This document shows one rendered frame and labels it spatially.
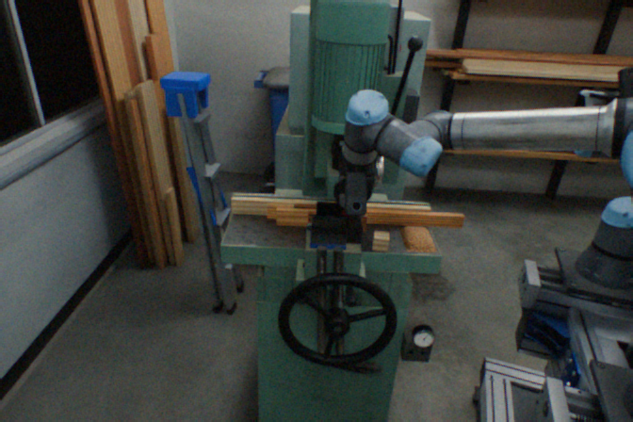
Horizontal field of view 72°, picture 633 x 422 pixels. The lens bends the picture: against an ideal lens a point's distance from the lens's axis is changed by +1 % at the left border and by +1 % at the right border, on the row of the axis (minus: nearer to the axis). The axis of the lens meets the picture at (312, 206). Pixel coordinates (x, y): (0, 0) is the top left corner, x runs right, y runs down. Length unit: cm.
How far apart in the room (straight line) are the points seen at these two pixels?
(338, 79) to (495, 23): 260
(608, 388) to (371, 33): 91
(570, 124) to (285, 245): 72
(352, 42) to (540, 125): 45
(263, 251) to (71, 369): 129
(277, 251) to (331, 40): 55
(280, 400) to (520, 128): 114
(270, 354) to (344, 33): 95
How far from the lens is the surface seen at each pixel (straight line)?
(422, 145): 82
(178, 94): 187
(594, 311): 154
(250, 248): 119
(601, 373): 119
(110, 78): 235
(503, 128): 89
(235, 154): 378
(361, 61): 108
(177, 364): 214
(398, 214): 132
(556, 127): 87
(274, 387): 154
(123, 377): 216
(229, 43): 355
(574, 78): 326
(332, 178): 120
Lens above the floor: 155
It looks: 28 degrees down
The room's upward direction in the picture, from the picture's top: 3 degrees clockwise
